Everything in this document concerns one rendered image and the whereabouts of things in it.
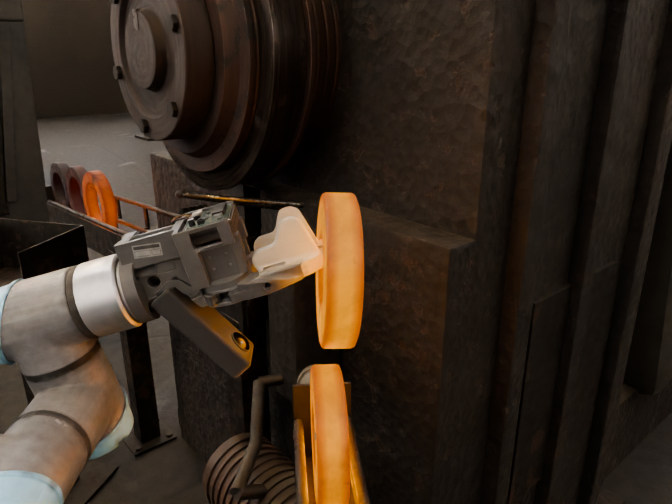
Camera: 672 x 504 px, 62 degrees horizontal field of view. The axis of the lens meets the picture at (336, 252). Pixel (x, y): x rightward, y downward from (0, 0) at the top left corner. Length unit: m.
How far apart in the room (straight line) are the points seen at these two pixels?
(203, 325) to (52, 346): 0.14
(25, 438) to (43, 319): 0.11
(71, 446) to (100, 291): 0.14
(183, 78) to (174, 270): 0.38
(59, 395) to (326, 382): 0.26
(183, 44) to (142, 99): 0.21
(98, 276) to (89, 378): 0.11
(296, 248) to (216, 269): 0.08
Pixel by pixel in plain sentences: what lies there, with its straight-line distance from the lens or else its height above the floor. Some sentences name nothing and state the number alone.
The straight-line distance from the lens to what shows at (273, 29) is 0.82.
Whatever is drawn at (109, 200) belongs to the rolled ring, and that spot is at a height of 0.73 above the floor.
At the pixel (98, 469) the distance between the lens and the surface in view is 1.81.
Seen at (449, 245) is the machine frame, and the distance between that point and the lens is 0.76.
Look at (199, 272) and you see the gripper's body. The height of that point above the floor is 0.92.
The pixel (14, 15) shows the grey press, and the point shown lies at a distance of 3.64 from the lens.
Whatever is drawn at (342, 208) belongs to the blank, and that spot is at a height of 0.98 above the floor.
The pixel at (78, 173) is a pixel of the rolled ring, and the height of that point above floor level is 0.77.
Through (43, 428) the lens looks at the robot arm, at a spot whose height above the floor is 0.81.
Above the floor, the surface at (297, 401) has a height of 0.70.
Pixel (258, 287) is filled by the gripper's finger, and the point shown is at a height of 0.91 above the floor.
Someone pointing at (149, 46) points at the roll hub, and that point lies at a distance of 0.94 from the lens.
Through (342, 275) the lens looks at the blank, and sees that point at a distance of 0.49.
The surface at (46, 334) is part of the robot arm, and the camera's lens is 0.59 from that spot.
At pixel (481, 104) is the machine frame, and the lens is 0.76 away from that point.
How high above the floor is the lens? 1.12
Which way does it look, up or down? 20 degrees down
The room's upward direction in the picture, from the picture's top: straight up
